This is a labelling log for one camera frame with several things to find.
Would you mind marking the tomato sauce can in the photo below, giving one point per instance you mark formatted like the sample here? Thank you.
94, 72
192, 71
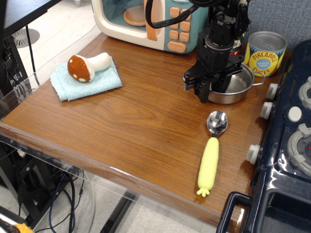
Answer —
238, 45

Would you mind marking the dark blue toy stove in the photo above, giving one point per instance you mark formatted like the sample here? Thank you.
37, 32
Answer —
280, 200

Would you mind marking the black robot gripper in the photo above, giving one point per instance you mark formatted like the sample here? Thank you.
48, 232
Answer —
214, 67

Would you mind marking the black desk at left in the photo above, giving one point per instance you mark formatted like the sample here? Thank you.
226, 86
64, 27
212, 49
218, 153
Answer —
19, 13

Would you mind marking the toy microwave oven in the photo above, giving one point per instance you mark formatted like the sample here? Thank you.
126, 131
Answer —
180, 38

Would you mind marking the plush brown mushroom toy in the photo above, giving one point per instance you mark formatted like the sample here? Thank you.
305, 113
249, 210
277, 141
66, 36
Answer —
83, 69

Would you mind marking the light blue folded towel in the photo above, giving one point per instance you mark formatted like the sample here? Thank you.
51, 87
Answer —
68, 88

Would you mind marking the stainless steel pot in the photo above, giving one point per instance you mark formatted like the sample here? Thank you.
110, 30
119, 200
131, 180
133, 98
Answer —
239, 85

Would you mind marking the pineapple slices can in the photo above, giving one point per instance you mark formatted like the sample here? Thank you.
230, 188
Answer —
264, 52

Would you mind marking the spoon with yellow handle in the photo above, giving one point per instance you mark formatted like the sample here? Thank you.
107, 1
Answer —
217, 123

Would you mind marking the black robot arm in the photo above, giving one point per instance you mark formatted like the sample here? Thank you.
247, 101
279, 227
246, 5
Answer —
227, 22

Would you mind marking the orange toy plate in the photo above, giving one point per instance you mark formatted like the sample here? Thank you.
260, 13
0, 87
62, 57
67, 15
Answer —
135, 16

